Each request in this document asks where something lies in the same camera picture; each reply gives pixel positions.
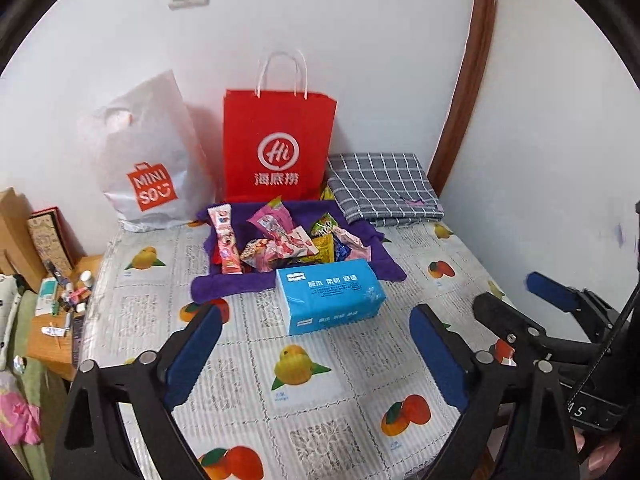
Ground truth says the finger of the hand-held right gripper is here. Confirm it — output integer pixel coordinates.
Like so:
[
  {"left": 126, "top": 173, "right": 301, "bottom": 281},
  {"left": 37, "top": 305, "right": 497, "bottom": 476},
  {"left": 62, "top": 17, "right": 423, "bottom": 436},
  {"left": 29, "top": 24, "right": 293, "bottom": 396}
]
[
  {"left": 525, "top": 271, "right": 616, "bottom": 341},
  {"left": 472, "top": 292, "right": 551, "bottom": 361}
]

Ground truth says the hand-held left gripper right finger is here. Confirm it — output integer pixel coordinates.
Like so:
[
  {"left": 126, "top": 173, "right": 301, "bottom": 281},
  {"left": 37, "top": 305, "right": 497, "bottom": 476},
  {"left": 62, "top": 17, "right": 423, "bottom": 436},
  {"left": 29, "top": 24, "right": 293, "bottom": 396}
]
[{"left": 409, "top": 304, "right": 583, "bottom": 480}]

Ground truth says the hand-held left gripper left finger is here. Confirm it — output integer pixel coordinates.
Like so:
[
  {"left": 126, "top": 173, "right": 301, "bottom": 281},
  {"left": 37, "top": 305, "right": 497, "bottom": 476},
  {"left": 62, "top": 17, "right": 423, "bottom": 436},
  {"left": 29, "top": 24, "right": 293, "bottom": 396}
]
[{"left": 51, "top": 304, "right": 223, "bottom": 480}]

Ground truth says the long red white snack packet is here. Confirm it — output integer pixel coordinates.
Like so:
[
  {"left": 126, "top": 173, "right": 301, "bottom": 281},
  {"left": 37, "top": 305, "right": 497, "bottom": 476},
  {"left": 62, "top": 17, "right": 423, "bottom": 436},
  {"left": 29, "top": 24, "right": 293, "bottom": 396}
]
[{"left": 207, "top": 203, "right": 244, "bottom": 276}]

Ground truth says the pink white marshmallow packet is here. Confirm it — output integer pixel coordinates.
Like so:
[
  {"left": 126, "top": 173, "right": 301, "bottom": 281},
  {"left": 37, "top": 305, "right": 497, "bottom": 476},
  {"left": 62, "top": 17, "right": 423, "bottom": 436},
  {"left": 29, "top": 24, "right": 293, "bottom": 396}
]
[{"left": 272, "top": 227, "right": 321, "bottom": 266}]

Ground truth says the light pink snack packet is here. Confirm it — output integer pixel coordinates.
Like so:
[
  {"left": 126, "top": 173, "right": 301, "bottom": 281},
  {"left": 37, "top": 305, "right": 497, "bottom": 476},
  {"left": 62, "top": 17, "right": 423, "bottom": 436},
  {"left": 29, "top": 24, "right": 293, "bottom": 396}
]
[{"left": 332, "top": 227, "right": 373, "bottom": 261}]

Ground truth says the magenta snack packet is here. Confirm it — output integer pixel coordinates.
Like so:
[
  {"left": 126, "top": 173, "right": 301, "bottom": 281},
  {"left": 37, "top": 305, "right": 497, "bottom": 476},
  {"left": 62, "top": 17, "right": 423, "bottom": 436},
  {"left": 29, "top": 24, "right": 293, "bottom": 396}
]
[{"left": 247, "top": 197, "right": 297, "bottom": 243}]

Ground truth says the yellow snack packet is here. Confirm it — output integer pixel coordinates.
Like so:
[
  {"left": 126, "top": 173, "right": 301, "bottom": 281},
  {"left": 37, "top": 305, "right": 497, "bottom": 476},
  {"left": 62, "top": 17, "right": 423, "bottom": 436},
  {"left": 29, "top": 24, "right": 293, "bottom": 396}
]
[{"left": 300, "top": 232, "right": 336, "bottom": 263}]

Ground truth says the person's right hand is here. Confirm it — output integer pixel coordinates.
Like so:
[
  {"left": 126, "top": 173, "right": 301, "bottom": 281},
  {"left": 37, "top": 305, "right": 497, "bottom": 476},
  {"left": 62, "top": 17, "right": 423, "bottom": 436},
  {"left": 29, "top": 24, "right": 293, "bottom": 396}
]
[{"left": 575, "top": 430, "right": 631, "bottom": 480}]

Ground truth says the fruit print tablecloth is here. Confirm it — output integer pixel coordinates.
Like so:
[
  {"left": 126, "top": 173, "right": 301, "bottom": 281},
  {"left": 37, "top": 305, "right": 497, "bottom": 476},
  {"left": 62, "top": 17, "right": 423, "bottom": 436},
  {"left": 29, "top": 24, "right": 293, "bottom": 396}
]
[{"left": 75, "top": 220, "right": 506, "bottom": 480}]

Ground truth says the purple towel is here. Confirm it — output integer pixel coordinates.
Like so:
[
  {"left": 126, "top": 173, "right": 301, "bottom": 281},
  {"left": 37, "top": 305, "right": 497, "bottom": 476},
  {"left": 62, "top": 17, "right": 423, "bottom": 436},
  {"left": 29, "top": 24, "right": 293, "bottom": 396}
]
[{"left": 190, "top": 200, "right": 407, "bottom": 303}]

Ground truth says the blue tissue pack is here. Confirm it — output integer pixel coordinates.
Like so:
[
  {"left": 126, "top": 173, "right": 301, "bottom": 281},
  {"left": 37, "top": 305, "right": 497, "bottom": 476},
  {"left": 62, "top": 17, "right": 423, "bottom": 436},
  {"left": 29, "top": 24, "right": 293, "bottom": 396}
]
[{"left": 276, "top": 260, "right": 387, "bottom": 336}]

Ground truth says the cluster of small cosmetics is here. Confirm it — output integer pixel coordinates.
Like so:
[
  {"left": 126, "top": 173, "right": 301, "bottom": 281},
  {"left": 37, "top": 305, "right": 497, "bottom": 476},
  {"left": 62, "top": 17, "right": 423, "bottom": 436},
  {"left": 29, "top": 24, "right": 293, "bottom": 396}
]
[{"left": 55, "top": 280, "right": 91, "bottom": 313}]

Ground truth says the wooden nightstand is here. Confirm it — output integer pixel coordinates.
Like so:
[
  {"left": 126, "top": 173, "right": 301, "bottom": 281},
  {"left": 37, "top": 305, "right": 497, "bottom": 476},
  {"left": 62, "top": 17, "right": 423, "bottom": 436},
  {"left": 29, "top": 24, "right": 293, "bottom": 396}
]
[{"left": 25, "top": 255, "right": 103, "bottom": 381}]

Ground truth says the black bottle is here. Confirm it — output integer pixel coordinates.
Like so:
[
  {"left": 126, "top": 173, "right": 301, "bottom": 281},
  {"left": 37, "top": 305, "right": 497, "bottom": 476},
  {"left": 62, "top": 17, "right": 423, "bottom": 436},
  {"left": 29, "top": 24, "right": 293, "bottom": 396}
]
[{"left": 47, "top": 260, "right": 71, "bottom": 286}]

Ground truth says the green blanket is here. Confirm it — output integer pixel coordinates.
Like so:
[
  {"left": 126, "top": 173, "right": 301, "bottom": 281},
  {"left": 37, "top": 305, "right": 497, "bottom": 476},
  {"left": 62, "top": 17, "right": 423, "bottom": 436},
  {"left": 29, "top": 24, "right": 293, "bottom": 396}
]
[{"left": 0, "top": 290, "right": 66, "bottom": 480}]

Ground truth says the grey plaid folded cloth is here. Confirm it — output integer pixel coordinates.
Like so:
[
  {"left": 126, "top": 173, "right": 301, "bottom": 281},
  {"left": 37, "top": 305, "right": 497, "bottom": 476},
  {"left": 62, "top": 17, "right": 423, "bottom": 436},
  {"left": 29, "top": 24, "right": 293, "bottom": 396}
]
[{"left": 327, "top": 152, "right": 445, "bottom": 225}]

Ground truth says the patterned book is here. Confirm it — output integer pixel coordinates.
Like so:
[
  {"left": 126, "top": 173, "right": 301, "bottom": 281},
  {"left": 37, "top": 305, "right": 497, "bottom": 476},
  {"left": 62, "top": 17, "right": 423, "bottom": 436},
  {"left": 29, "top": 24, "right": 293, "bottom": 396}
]
[{"left": 27, "top": 207, "right": 76, "bottom": 273}]

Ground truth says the pink cloth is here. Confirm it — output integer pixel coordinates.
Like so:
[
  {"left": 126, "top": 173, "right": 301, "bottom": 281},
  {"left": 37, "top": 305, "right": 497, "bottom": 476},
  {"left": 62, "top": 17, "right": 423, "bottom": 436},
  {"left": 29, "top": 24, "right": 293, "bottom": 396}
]
[{"left": 0, "top": 375, "right": 41, "bottom": 446}]

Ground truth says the white flowered pillow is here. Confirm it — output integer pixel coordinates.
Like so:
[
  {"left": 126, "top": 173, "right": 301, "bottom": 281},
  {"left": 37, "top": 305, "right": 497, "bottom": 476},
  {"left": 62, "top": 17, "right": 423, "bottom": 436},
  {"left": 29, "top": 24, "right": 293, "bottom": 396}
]
[{"left": 0, "top": 274, "right": 23, "bottom": 366}]

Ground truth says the wooden headboard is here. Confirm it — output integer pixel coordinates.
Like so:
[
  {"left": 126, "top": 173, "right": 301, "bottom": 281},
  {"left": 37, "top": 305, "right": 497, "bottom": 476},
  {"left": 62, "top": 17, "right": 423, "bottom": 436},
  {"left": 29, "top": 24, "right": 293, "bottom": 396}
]
[{"left": 0, "top": 187, "right": 46, "bottom": 291}]

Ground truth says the white plastic shopping bag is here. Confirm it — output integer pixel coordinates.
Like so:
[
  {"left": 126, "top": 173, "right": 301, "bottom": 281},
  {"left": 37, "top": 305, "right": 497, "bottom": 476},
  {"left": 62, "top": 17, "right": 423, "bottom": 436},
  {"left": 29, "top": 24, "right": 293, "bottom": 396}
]
[{"left": 76, "top": 70, "right": 216, "bottom": 233}]

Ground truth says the red paper bag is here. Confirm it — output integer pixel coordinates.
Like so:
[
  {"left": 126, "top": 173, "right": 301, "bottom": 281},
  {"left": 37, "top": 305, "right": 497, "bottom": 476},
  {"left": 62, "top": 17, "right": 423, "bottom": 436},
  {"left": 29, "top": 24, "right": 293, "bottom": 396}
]
[{"left": 222, "top": 50, "right": 337, "bottom": 201}]

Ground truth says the brown wooden door frame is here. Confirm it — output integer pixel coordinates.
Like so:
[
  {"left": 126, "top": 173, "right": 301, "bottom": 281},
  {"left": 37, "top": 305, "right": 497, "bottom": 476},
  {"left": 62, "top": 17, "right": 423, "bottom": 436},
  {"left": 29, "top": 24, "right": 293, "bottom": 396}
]
[{"left": 427, "top": 0, "right": 501, "bottom": 196}]

